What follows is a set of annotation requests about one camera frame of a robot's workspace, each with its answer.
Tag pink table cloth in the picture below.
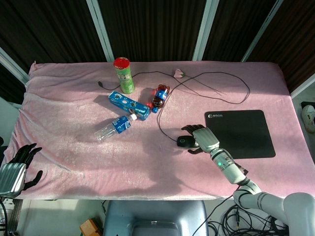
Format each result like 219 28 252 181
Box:
4 61 315 200

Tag black mouse cable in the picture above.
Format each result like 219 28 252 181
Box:
97 71 251 143

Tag orange box on floor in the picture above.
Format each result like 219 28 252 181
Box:
80 218 103 236

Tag white sneaker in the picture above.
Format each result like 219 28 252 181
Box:
301 105 315 133

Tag green chips can red lid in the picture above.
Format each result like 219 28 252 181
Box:
113 57 135 94

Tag clear water bottle blue label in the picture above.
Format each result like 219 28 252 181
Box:
94 113 138 142

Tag black computer mouse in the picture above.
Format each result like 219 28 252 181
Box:
177 135 199 149

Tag blue cookie box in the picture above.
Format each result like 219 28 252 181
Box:
108 90 151 121

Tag small cola bottle blue cap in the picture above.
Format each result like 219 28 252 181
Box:
151 84 171 114

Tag tangled black floor cables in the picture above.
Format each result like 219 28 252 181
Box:
191 194 290 236

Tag black mouse pad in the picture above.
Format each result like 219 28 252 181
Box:
204 110 276 160

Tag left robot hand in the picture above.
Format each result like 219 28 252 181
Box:
0 143 43 199

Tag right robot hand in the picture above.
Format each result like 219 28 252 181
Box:
181 124 221 155

